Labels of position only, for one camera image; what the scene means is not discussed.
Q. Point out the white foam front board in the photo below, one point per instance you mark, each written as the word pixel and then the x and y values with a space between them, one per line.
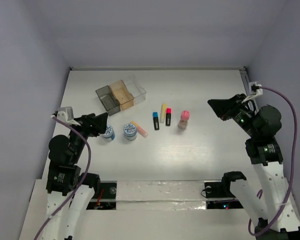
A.
pixel 208 224

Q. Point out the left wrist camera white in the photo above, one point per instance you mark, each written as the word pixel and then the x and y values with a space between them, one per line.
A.
pixel 65 115

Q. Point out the clear plastic bin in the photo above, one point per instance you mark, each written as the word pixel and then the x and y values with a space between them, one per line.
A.
pixel 138 93

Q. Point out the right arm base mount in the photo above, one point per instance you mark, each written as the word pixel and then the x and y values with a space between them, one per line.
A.
pixel 217 198

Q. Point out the silver tape strip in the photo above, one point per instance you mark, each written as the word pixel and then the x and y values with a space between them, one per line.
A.
pixel 160 195

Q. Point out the pink cap black highlighter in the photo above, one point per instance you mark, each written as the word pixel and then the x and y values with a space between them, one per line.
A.
pixel 168 117

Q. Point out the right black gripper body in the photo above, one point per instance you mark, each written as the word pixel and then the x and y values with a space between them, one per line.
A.
pixel 242 115

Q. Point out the yellow pastel highlighter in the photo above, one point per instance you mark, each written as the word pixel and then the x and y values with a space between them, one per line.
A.
pixel 163 113

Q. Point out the orange pastel highlighter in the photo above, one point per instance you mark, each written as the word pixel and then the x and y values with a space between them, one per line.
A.
pixel 140 130

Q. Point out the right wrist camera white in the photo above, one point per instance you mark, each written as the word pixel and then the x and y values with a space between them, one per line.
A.
pixel 255 91

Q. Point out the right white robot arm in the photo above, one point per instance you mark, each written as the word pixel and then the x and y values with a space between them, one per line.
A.
pixel 275 217

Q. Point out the grey translucent bin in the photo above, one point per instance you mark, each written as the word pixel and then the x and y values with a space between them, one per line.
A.
pixel 108 100

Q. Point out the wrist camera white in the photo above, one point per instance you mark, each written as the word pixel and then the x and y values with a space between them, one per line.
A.
pixel 255 91
pixel 65 115

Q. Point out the aluminium rail right edge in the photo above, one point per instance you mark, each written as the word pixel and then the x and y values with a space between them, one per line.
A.
pixel 245 80

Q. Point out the blue white slime jar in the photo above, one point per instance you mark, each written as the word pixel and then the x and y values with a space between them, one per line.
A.
pixel 109 134

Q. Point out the blue cap black highlighter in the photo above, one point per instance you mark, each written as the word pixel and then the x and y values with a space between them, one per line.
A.
pixel 156 123

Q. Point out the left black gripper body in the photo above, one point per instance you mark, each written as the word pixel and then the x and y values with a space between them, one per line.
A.
pixel 90 122

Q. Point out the amber translucent bin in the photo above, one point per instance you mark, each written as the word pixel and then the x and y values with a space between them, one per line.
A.
pixel 121 93

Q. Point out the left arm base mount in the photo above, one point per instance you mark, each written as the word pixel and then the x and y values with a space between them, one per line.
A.
pixel 105 198

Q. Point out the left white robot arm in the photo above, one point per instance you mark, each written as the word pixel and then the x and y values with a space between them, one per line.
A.
pixel 70 186

